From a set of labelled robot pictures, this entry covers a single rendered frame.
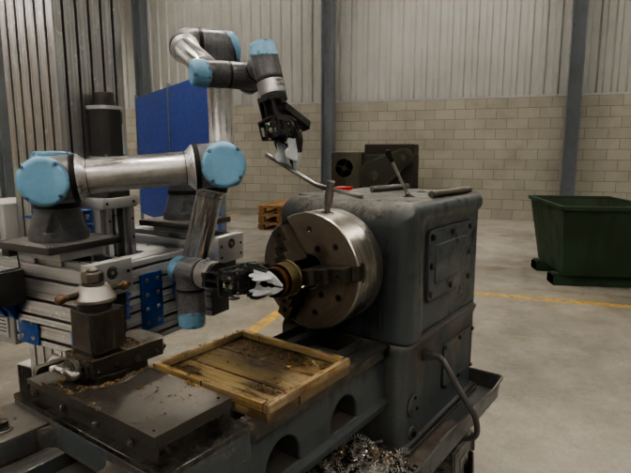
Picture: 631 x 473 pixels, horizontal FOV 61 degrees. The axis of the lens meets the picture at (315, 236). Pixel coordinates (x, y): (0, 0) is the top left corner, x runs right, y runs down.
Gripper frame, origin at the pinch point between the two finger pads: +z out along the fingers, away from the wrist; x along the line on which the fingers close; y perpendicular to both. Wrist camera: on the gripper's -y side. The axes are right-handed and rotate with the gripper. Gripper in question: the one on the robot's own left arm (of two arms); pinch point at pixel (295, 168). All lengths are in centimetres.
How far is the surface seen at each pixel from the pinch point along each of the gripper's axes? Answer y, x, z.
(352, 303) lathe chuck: 6.3, 12.7, 38.4
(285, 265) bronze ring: 17.4, 3.6, 25.0
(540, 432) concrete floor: -150, -1, 140
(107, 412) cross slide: 70, 4, 41
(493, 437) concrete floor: -131, -18, 135
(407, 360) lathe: -12, 14, 59
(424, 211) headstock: -18.3, 26.1, 19.9
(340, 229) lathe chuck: 6.1, 14.1, 19.5
